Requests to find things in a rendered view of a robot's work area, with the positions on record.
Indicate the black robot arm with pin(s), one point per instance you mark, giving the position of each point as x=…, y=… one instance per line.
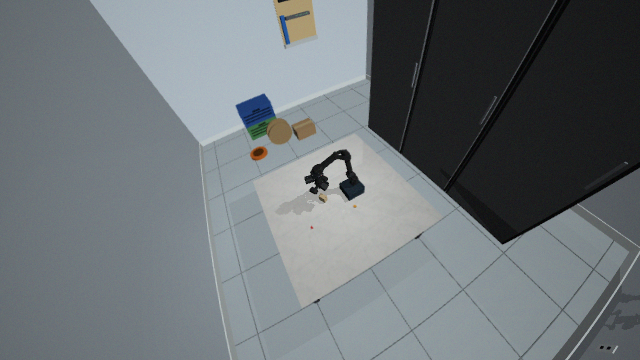
x=317, y=170

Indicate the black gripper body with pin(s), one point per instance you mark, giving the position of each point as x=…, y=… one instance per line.
x=314, y=190

